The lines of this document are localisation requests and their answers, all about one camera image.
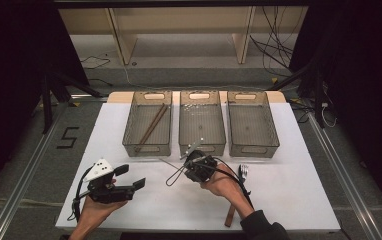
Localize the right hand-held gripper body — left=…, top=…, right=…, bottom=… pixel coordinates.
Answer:
left=179, top=137, right=219, bottom=184

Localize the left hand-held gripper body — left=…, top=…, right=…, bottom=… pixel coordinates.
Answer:
left=82, top=158, right=137, bottom=205

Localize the smoky clear plastic bin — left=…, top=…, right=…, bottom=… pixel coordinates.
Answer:
left=178, top=89, right=227, bottom=158
left=226, top=90, right=281, bottom=159
left=122, top=90, right=174, bottom=158

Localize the wooden-handled metal fork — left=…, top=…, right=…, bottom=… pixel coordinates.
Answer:
left=224, top=163, right=250, bottom=229

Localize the brown wooden chopstick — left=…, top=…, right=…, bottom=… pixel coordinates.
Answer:
left=134, top=102, right=166, bottom=150
left=137, top=105, right=170, bottom=153

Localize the person's right hand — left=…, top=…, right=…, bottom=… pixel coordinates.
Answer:
left=200, top=167, right=247, bottom=205

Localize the person's left hand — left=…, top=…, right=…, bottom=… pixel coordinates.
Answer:
left=74, top=195, right=129, bottom=232

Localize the black metal stand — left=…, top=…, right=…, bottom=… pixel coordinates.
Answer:
left=39, top=70, right=104, bottom=135
left=266, top=49, right=328, bottom=130

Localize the white table cover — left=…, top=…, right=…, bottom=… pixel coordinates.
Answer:
left=55, top=101, right=342, bottom=233

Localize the dark curtain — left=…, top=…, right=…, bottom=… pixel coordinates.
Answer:
left=0, top=0, right=91, bottom=205
left=288, top=0, right=382, bottom=222

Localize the light wooden shelf unit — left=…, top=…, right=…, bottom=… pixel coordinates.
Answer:
left=57, top=5, right=310, bottom=66

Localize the thin black wire loop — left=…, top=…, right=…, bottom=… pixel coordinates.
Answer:
left=165, top=165, right=189, bottom=187

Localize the left hand-held gripper black cable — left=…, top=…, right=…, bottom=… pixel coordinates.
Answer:
left=66, top=165, right=94, bottom=223

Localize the hand-held gripper black cable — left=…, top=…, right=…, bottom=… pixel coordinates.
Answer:
left=208, top=156, right=255, bottom=210
left=66, top=165, right=94, bottom=223

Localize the right hand-held gripper black cable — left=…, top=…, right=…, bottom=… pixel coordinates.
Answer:
left=208, top=156, right=255, bottom=210

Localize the short aluminium rail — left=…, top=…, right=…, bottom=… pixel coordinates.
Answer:
left=68, top=93, right=109, bottom=103

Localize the aluminium floor rail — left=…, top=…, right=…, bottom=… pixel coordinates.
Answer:
left=0, top=105, right=67, bottom=240
left=306, top=111, right=382, bottom=240

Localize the black floor cable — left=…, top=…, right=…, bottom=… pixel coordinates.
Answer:
left=78, top=53, right=113, bottom=88

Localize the white cable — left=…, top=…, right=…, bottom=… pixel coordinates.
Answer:
left=319, top=101, right=339, bottom=130

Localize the bundle of black cables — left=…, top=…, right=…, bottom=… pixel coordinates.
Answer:
left=248, top=5, right=296, bottom=78

